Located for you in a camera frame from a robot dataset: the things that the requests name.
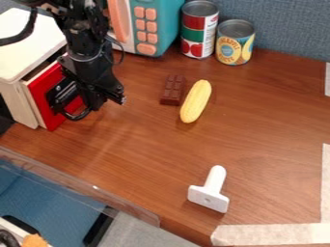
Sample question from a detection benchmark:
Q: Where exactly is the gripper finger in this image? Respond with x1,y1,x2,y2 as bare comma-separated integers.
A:
44,76,82,114
81,87,110,112

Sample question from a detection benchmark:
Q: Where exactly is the red drawer with black handle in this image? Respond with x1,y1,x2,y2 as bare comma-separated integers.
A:
20,61,95,132

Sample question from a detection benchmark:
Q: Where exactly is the brown toy chocolate bar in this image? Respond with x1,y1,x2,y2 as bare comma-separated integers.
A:
158,73,189,107

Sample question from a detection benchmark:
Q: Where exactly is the cream cabinet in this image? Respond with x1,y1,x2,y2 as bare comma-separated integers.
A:
0,7,70,130

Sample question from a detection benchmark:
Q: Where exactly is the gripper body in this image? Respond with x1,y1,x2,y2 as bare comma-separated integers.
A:
56,52,128,106

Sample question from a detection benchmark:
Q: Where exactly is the yellow toy corn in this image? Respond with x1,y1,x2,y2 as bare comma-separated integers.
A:
178,79,214,124

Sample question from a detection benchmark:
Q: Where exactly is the red and green can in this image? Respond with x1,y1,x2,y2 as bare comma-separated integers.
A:
179,0,221,60

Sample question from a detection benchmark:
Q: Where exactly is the teal toy microwave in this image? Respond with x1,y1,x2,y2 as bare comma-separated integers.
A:
104,0,187,59

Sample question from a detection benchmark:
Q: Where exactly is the yellow can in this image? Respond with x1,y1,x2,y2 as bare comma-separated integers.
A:
213,18,257,67

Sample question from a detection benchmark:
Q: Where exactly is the white tool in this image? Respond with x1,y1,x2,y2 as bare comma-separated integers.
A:
185,164,232,214

